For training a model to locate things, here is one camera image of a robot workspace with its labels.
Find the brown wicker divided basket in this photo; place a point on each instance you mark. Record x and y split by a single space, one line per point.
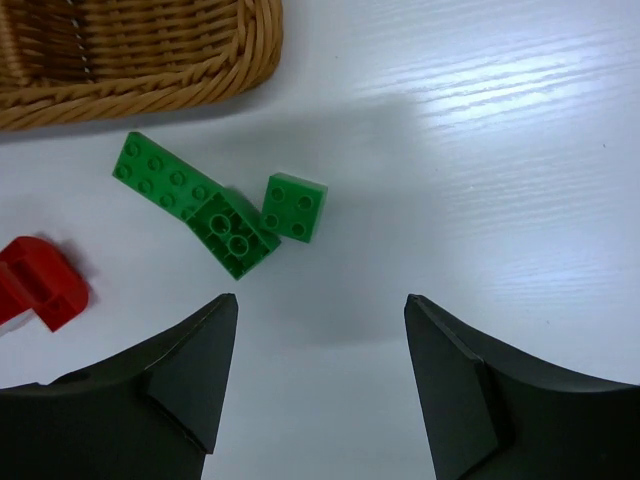
75 61

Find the green flat lego plate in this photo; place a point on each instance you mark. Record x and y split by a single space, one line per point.
162 178

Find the green upturned lego brick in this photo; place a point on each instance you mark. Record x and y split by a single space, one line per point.
228 225

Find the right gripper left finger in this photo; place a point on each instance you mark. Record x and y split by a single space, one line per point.
151 411

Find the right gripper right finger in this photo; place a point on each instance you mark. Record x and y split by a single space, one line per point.
492 411

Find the green square lego brick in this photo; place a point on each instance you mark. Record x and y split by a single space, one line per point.
292 206

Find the red lego arch piece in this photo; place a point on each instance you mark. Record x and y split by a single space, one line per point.
36 276

